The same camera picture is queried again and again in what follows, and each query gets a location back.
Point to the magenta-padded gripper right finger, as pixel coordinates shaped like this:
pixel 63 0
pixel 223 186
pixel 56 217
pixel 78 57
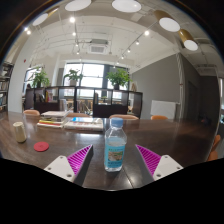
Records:
pixel 166 166

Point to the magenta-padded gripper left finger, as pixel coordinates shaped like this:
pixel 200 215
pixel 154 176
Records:
pixel 60 166

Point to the clear blue-capped water bottle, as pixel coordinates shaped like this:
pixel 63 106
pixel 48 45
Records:
pixel 115 150

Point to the flat round red coaster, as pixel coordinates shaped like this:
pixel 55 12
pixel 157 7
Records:
pixel 41 146

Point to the stack of books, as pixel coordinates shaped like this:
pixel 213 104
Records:
pixel 52 118

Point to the cream paper cup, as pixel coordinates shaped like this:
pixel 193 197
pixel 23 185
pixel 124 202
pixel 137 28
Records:
pixel 19 132

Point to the dark low shelf unit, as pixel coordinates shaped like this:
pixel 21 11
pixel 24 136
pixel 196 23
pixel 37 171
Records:
pixel 103 108

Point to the bushy green potted plant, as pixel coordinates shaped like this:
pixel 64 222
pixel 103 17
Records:
pixel 40 79

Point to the small green potted plant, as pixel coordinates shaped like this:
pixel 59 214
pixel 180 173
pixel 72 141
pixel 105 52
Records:
pixel 73 76

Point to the tall bookshelf with books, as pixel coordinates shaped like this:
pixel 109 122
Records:
pixel 4 86

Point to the wide green potted plant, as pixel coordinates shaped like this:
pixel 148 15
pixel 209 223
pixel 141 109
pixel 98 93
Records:
pixel 118 78

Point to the ceiling air conditioner unit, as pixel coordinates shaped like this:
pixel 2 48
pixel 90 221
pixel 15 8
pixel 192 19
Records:
pixel 98 48

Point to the small track spotlights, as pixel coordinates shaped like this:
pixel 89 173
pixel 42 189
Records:
pixel 146 32

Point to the round white ceiling lights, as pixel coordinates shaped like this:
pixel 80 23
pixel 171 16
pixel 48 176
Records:
pixel 169 24

